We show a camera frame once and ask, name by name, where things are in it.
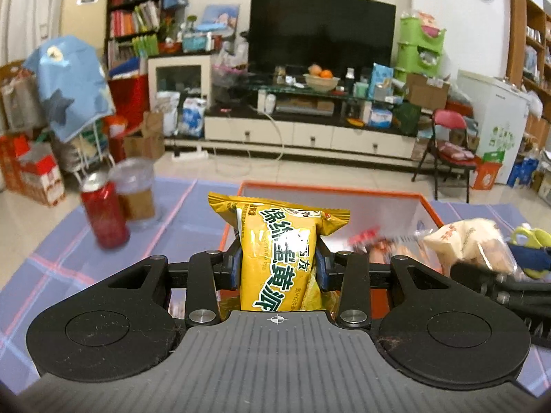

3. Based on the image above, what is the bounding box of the red soda can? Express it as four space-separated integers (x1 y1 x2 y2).
80 171 130 249

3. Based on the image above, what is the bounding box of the green plastic drawer unit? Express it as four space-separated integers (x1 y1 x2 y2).
394 9 446 82

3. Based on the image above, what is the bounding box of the beige floor air conditioner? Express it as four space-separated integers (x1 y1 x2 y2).
60 0 107 55

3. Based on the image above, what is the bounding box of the red white carton box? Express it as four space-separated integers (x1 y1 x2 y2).
1 135 65 207

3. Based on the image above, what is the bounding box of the clear bag of pastries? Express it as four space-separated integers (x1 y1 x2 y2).
423 218 523 279

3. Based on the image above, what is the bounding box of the white cabinet with glass door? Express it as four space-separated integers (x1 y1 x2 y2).
147 52 213 137

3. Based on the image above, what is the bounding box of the white TV console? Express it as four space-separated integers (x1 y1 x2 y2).
202 109 418 161

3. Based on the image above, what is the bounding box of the yellow snack packet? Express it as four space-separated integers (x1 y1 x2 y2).
208 192 350 312

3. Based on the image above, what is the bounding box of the plastic cup of tea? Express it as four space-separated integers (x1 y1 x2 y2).
108 157 158 230

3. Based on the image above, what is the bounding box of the dark bookshelf with books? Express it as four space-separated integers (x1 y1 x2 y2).
105 0 162 70

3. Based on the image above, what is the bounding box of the orange cardboard box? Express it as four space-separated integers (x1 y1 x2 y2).
218 180 446 319

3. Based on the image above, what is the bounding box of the white chest freezer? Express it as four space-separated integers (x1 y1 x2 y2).
457 70 529 184

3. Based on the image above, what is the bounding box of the wooden shelf unit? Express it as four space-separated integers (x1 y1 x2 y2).
505 0 551 121

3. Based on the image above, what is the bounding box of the red folding chair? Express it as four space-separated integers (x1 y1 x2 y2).
411 109 476 203

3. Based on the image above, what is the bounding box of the purple plaid tablecloth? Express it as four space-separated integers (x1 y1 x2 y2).
0 175 551 396

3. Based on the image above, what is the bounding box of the red-brown snack packet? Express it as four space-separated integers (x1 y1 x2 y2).
347 226 381 253

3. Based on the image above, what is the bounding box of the black television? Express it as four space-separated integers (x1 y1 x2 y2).
248 0 396 77

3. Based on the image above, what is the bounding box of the brown cardboard box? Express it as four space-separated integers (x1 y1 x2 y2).
405 74 450 111

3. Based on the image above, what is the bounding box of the blue star fabric cover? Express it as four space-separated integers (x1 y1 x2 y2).
23 34 115 143

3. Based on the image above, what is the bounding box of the yellow-green mug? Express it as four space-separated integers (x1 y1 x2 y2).
509 224 550 279

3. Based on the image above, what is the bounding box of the fruit bowl with oranges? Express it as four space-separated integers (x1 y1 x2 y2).
303 64 339 92

